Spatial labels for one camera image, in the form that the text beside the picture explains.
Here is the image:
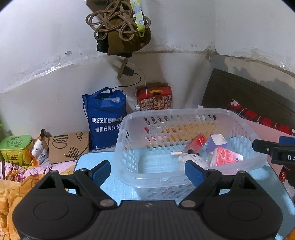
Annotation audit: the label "pink rose tissue pack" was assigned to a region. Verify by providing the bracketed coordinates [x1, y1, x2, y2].
[209, 147, 243, 167]

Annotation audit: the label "red cigarette pack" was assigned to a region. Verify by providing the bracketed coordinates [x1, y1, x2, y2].
[183, 133, 207, 153]

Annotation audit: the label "purple small carton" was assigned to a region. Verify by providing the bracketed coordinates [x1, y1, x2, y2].
[206, 134, 228, 153]

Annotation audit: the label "clear plastic laundry basket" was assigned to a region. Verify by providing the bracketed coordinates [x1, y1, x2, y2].
[112, 109, 267, 201]

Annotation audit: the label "white matchbox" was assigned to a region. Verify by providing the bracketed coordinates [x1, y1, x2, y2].
[171, 151, 183, 155]

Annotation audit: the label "light blue mat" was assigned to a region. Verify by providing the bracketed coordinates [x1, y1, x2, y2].
[74, 152, 294, 239]

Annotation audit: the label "pink blanket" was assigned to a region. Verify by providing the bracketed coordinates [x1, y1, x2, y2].
[244, 119, 295, 162]

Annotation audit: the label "brown paper bag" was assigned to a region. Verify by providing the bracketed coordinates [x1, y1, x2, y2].
[40, 129, 89, 164]

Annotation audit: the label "red plaid pillow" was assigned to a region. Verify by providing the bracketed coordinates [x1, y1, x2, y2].
[228, 100, 294, 136]

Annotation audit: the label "white snack packets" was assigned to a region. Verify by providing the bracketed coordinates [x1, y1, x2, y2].
[30, 139, 48, 166]

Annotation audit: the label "orange floral blanket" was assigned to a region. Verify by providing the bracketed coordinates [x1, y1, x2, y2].
[1, 160, 76, 239]

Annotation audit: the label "green tin box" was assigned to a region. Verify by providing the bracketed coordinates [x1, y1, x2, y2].
[1, 135, 33, 166]

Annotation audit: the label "blue tote bag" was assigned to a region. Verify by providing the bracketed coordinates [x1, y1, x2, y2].
[82, 87, 126, 150]

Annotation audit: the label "dark wooden headboard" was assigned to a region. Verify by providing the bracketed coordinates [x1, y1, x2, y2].
[202, 68, 294, 128]

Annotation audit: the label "red gift box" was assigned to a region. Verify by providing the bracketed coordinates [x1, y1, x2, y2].
[136, 82, 172, 111]

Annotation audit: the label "hanging olive bag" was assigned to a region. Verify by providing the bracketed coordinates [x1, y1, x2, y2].
[86, 0, 152, 58]

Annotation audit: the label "black charger with cable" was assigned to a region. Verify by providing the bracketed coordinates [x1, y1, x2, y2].
[112, 66, 141, 90]

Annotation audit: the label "yellow green lanyard strap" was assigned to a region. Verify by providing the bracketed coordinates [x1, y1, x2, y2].
[130, 0, 146, 38]

